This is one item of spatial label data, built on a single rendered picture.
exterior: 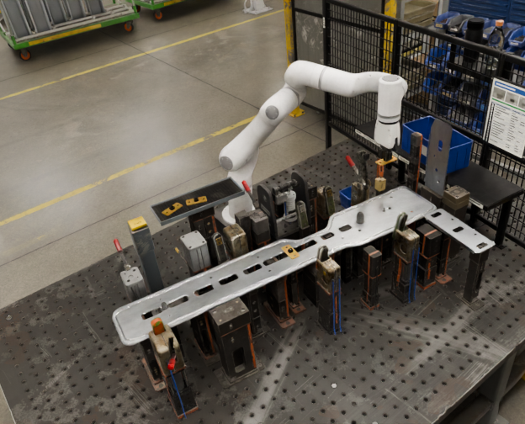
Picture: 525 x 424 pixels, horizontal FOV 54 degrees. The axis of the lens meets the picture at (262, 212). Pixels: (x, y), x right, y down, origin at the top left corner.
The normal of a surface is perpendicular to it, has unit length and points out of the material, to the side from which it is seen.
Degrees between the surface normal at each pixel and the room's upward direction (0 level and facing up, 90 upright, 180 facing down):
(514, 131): 90
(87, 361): 0
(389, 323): 0
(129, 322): 0
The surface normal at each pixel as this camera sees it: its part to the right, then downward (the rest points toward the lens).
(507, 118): -0.87, 0.35
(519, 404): -0.09, -0.80
